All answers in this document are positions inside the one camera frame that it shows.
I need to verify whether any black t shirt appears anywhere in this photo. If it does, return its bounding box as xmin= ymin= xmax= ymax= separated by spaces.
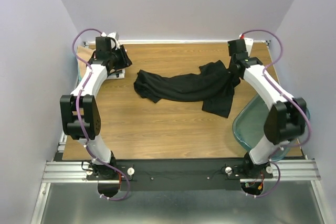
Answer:
xmin=134 ymin=60 xmax=240 ymax=118

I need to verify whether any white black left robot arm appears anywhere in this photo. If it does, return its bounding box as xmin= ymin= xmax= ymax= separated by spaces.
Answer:
xmin=60 ymin=34 xmax=132 ymax=179

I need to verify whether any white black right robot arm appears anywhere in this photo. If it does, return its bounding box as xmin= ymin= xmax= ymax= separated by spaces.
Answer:
xmin=228 ymin=38 xmax=309 ymax=178

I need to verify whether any folded white printed t shirt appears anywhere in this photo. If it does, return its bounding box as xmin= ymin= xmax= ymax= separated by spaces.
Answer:
xmin=106 ymin=48 xmax=129 ymax=80

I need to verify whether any folded tan t shirt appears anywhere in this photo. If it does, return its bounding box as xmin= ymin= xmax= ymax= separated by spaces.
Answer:
xmin=76 ymin=45 xmax=96 ymax=83

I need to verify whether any folded teal t shirt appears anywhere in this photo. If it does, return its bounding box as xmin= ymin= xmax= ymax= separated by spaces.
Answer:
xmin=76 ymin=52 xmax=86 ymax=82

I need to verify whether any teal plastic bin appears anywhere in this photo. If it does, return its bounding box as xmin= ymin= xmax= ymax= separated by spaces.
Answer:
xmin=232 ymin=94 xmax=311 ymax=162

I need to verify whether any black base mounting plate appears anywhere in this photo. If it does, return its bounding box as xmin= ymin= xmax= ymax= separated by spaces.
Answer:
xmin=86 ymin=157 xmax=274 ymax=196

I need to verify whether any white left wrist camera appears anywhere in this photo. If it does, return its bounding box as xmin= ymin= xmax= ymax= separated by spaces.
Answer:
xmin=101 ymin=32 xmax=120 ymax=49

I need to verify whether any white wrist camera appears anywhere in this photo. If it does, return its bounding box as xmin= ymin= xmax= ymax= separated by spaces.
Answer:
xmin=101 ymin=32 xmax=120 ymax=49
xmin=239 ymin=34 xmax=254 ymax=56

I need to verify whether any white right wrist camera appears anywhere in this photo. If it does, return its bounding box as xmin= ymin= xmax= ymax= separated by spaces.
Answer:
xmin=239 ymin=34 xmax=254 ymax=56

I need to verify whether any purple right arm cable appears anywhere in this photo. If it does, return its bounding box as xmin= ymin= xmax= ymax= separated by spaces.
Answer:
xmin=238 ymin=28 xmax=313 ymax=200

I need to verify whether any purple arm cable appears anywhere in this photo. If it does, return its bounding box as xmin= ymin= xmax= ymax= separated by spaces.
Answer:
xmin=71 ymin=27 xmax=131 ymax=202
xmin=238 ymin=28 xmax=313 ymax=200

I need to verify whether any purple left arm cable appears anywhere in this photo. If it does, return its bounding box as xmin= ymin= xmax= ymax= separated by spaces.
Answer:
xmin=71 ymin=27 xmax=131 ymax=202

